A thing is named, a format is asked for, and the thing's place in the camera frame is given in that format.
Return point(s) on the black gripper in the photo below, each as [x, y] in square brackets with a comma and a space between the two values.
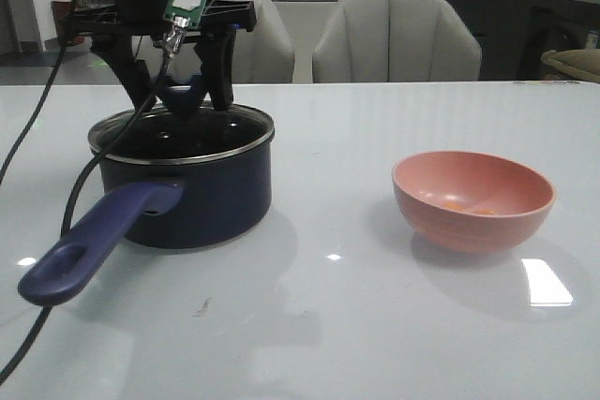
[112, 27]

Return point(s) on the glass lid with blue knob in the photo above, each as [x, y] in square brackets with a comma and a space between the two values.
[160, 137]

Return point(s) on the pink bowl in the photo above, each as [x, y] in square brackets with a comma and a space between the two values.
[471, 202]

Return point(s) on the left beige chair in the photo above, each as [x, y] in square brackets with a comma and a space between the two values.
[265, 55]

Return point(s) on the beige chair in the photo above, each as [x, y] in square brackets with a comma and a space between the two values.
[265, 55]
[395, 41]

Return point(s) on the red bin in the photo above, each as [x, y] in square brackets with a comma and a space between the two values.
[60, 10]

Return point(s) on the dark blue saucepan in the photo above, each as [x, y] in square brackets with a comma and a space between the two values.
[163, 206]

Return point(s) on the right beige chair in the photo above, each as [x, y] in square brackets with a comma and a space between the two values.
[395, 41]

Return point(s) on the dark counter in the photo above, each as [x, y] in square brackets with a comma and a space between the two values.
[469, 6]

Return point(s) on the beige sofa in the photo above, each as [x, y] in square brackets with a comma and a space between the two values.
[577, 65]

